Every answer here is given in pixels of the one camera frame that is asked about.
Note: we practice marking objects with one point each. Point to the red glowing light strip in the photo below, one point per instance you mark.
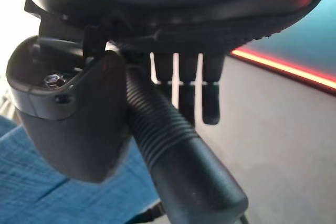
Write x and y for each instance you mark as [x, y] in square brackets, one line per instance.
[288, 69]

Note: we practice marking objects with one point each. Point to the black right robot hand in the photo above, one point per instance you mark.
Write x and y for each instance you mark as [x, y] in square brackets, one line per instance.
[162, 11]

